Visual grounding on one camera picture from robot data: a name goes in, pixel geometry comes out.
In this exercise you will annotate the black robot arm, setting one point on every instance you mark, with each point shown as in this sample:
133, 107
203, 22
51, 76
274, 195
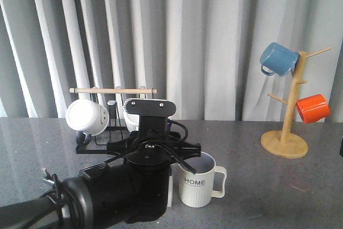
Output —
101, 196

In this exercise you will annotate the white HOME mug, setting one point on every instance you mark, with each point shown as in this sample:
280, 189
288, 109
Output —
196, 190

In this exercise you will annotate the wooden mug tree stand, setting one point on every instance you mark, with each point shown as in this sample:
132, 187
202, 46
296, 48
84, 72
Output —
282, 142

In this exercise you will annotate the orange enamel mug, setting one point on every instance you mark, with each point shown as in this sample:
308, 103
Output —
312, 109

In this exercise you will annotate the blue white milk carton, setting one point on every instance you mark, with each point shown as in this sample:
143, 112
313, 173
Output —
170, 187

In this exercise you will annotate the black wire mug rack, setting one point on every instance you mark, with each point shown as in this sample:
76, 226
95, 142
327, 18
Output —
98, 143

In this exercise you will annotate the white ribbed mug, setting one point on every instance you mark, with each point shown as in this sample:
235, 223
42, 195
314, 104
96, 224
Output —
135, 122

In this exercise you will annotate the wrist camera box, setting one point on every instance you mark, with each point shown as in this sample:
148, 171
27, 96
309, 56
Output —
149, 107

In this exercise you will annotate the blue enamel mug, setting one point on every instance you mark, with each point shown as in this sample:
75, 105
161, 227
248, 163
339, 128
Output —
277, 59

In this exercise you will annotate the grey white curtain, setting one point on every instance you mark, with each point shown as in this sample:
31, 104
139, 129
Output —
201, 54

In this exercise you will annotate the white smiley face mug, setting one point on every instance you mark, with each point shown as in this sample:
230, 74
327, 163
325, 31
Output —
87, 118

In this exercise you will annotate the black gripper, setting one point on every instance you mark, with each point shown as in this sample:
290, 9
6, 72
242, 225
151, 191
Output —
165, 144

